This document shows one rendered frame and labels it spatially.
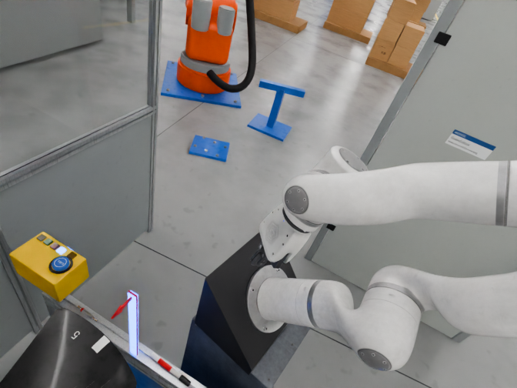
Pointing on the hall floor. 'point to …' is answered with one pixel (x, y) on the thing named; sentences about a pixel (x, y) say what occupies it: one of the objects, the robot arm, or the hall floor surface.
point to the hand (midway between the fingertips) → (260, 258)
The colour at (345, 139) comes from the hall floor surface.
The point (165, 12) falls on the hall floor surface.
